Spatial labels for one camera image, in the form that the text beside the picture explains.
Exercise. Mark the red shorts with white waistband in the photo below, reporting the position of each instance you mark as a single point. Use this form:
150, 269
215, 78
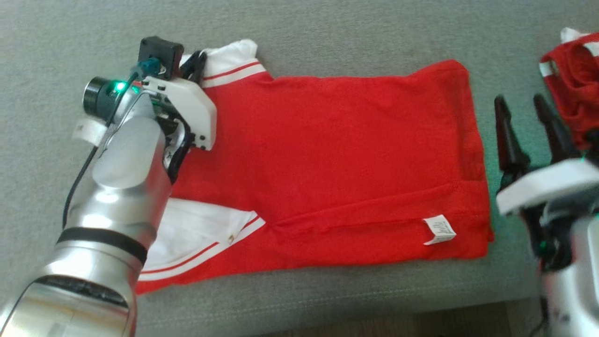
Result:
575, 89

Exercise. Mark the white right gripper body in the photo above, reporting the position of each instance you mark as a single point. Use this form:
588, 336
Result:
547, 185

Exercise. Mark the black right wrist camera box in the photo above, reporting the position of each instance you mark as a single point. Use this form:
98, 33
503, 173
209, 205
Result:
593, 147

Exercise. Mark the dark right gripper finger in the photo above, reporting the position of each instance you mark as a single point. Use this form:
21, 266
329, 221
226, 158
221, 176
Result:
510, 140
557, 131

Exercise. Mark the grey sofa seat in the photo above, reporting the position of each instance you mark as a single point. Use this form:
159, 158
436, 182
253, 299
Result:
327, 28

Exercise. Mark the red shirt with white trim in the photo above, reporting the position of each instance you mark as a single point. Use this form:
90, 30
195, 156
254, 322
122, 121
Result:
327, 150

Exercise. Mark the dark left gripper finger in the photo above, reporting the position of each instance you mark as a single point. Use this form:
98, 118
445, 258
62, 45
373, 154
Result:
199, 70
186, 68

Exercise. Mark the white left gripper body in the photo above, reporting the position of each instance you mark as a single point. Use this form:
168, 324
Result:
192, 110

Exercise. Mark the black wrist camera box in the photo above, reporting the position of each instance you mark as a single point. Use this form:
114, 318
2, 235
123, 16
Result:
160, 56
593, 147

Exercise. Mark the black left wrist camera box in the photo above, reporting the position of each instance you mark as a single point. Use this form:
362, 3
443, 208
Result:
160, 56

